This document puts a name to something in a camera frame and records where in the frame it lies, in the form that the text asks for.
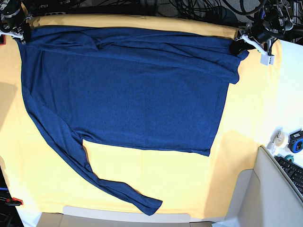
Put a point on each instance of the green tape roll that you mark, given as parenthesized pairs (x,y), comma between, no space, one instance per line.
(290,158)

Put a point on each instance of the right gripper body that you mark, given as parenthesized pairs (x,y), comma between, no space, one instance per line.
(14,25)

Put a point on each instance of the blue long-sleeve shirt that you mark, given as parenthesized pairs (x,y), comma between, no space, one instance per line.
(126,87)

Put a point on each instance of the red clamp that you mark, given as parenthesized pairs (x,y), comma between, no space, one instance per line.
(11,201)
(2,39)

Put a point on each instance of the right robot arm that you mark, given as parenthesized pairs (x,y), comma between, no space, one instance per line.
(9,7)

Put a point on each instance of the red clamp lower left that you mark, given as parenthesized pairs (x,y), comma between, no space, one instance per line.
(11,201)

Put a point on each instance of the white partition panel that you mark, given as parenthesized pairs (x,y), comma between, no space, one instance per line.
(265,197)

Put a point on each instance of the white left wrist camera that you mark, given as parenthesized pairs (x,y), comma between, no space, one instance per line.
(267,59)

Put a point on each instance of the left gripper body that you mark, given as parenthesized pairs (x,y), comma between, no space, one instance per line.
(249,35)

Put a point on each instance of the black keyboard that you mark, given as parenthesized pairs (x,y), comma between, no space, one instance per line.
(294,172)

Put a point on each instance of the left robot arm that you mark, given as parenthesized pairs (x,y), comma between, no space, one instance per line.
(271,20)

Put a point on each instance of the blue tape measure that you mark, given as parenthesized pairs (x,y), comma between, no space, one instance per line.
(296,141)

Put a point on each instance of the clear tape roll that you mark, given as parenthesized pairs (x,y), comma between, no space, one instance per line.
(278,140)

